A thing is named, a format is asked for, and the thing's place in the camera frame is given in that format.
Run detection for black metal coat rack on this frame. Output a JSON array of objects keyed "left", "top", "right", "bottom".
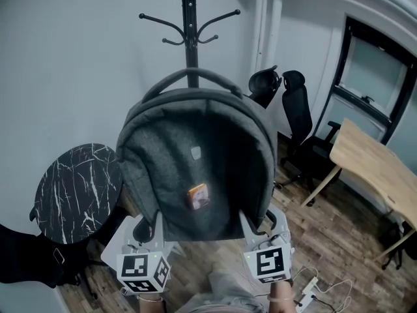
[{"left": 139, "top": 0, "right": 241, "bottom": 89}]

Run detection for orange photo badge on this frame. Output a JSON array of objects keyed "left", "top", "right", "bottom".
[{"left": 187, "top": 183, "right": 209, "bottom": 210}]

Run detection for black framed window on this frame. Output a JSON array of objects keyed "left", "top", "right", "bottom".
[{"left": 322, "top": 15, "right": 417, "bottom": 146}]

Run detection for light wooden desk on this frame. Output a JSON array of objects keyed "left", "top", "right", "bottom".
[{"left": 300, "top": 118, "right": 417, "bottom": 262}]

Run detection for person's left forearm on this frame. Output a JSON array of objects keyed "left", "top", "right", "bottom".
[{"left": 136, "top": 293, "right": 165, "bottom": 313}]

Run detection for black cable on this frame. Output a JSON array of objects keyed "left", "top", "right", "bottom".
[{"left": 311, "top": 294, "right": 340, "bottom": 313}]

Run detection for black office chair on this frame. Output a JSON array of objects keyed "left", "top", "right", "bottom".
[
  {"left": 275, "top": 70, "right": 341, "bottom": 207},
  {"left": 379, "top": 220, "right": 417, "bottom": 270},
  {"left": 248, "top": 65, "right": 281, "bottom": 109}
]

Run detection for person's grey trousers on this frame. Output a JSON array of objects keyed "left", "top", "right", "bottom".
[{"left": 175, "top": 269, "right": 271, "bottom": 313}]

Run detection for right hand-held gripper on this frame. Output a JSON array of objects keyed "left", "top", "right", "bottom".
[{"left": 239, "top": 207, "right": 296, "bottom": 284}]

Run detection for grey backpack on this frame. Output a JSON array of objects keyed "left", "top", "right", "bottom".
[{"left": 115, "top": 67, "right": 278, "bottom": 243}]

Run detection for black fabric bag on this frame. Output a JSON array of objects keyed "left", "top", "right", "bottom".
[{"left": 0, "top": 223, "right": 82, "bottom": 290}]

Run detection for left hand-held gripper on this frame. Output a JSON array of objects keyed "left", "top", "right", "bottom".
[{"left": 116, "top": 211, "right": 172, "bottom": 295}]

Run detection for person's right forearm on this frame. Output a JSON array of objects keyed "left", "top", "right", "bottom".
[{"left": 266, "top": 280, "right": 296, "bottom": 313}]

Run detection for white wall pipe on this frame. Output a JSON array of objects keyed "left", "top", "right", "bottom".
[{"left": 253, "top": 0, "right": 284, "bottom": 74}]

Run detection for white cable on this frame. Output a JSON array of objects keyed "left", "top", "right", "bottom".
[{"left": 289, "top": 265, "right": 354, "bottom": 313}]

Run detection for white power strip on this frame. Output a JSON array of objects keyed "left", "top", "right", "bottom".
[
  {"left": 301, "top": 276, "right": 319, "bottom": 295},
  {"left": 295, "top": 291, "right": 315, "bottom": 311}
]

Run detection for black marble round table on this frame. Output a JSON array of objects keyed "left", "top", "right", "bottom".
[{"left": 29, "top": 143, "right": 123, "bottom": 245}]

